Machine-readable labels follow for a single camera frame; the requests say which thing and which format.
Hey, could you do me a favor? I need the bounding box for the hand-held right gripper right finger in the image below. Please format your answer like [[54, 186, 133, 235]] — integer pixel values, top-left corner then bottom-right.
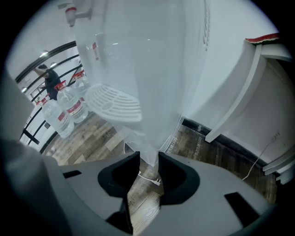
[[137, 152, 276, 236]]

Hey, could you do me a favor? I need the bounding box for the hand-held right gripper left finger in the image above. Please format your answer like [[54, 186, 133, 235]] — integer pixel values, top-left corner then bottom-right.
[[43, 151, 142, 235]]

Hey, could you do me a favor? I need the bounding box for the white water dispenser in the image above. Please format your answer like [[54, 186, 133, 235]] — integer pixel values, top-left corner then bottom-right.
[[57, 0, 214, 168]]

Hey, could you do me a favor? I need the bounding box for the clear water jug red cap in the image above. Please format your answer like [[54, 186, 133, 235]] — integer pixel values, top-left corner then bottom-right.
[[54, 80, 89, 124], [73, 70, 90, 105], [41, 93, 75, 139]]

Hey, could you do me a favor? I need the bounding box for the red table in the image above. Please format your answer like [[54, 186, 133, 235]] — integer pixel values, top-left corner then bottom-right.
[[205, 32, 295, 185]]

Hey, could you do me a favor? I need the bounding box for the black metal railing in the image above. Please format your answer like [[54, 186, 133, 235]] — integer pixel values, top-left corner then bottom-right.
[[14, 40, 90, 153]]

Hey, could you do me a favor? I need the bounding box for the white power cable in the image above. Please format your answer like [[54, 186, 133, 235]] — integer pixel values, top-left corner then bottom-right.
[[124, 140, 162, 186]]

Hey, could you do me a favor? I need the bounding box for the white floor cable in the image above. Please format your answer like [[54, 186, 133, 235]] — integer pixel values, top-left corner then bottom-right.
[[241, 137, 278, 181]]

